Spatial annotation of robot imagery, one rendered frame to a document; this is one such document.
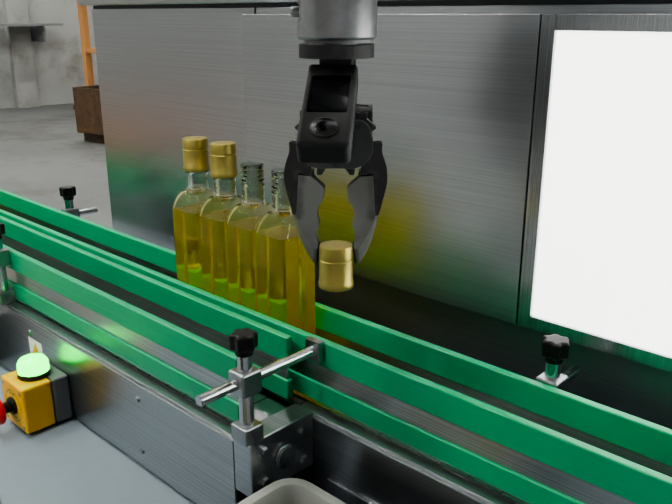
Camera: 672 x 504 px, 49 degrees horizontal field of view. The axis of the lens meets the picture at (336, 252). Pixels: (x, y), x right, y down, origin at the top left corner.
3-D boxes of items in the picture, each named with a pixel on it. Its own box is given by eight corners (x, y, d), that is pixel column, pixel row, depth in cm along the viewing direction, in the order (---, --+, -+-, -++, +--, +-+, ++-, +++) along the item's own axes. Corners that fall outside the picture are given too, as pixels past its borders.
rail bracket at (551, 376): (585, 440, 81) (599, 328, 76) (555, 467, 76) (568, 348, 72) (552, 427, 83) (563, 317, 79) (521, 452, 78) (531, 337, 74)
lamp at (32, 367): (56, 374, 106) (54, 355, 106) (26, 385, 103) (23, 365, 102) (41, 364, 109) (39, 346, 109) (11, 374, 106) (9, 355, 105)
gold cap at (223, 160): (243, 175, 97) (242, 142, 95) (222, 180, 94) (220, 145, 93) (226, 172, 99) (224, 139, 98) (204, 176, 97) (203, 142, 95)
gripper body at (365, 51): (374, 160, 78) (376, 41, 74) (375, 177, 70) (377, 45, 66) (302, 160, 78) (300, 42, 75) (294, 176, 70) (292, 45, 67)
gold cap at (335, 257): (353, 292, 73) (353, 250, 72) (317, 291, 73) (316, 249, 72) (353, 280, 76) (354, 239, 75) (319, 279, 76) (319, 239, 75)
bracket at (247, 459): (317, 466, 87) (317, 413, 84) (256, 503, 80) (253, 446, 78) (296, 454, 89) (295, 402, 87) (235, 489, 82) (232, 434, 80)
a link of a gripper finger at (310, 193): (320, 248, 79) (333, 164, 77) (317, 266, 74) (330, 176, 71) (292, 243, 79) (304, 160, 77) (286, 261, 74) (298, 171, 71)
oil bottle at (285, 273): (318, 367, 96) (317, 208, 90) (286, 382, 92) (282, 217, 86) (288, 354, 100) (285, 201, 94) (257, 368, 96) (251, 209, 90)
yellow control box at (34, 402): (74, 419, 109) (68, 374, 107) (24, 439, 104) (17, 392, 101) (51, 403, 113) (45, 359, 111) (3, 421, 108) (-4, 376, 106)
